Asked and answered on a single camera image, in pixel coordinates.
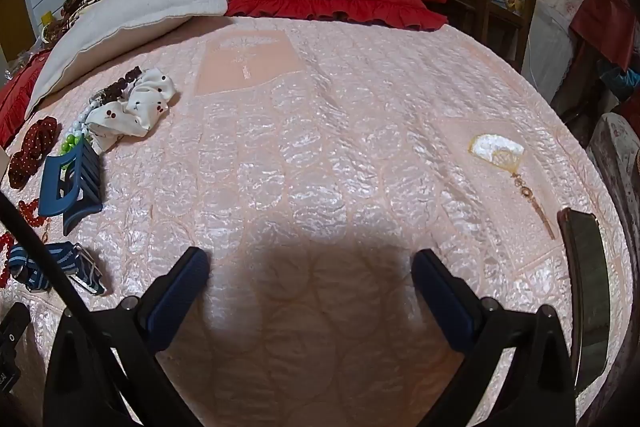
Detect red bead bracelet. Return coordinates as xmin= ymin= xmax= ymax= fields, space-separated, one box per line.
xmin=0 ymin=199 xmax=48 ymax=288

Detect white cherry print scrunchie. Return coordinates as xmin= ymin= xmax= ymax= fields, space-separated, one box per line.
xmin=85 ymin=68 xmax=177 ymax=138

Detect white pillow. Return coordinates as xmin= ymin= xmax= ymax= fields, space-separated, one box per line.
xmin=24 ymin=0 xmax=230 ymax=118

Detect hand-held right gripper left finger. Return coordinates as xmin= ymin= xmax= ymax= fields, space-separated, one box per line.
xmin=44 ymin=247 xmax=211 ymax=427

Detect blue striped hair clip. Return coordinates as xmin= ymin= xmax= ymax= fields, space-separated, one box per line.
xmin=6 ymin=242 xmax=107 ymax=295

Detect dark red polka dot scrunchie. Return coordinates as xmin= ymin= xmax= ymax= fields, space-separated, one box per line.
xmin=7 ymin=117 xmax=60 ymax=190

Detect white hairpin with gold tassel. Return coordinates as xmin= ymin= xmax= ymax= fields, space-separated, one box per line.
xmin=467 ymin=134 xmax=557 ymax=240

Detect pink quilted bedspread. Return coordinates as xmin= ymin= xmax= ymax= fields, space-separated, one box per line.
xmin=0 ymin=14 xmax=636 ymax=427

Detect black smartphone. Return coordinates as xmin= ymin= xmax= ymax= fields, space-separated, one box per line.
xmin=557 ymin=207 xmax=612 ymax=395

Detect small white green flower clip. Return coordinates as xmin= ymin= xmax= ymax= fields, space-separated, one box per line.
xmin=60 ymin=104 xmax=98 ymax=155

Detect blue hair claw clip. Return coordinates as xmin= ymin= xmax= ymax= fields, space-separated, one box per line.
xmin=39 ymin=142 xmax=103 ymax=237

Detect black cable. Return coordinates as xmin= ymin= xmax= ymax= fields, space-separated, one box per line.
xmin=0 ymin=194 xmax=201 ymax=427

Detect clear plastic bags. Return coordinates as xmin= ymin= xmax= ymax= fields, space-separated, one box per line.
xmin=0 ymin=47 xmax=46 ymax=80

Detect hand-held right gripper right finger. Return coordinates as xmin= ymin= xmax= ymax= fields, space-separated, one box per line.
xmin=411 ymin=249 xmax=581 ymax=427

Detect red cloth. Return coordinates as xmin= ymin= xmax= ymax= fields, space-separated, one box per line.
xmin=570 ymin=0 xmax=640 ymax=72

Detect brown bead bracelet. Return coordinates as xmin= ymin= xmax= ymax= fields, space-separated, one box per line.
xmin=90 ymin=67 xmax=143 ymax=105

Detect teal cloth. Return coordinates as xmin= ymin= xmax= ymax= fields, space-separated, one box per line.
xmin=597 ymin=57 xmax=640 ymax=102

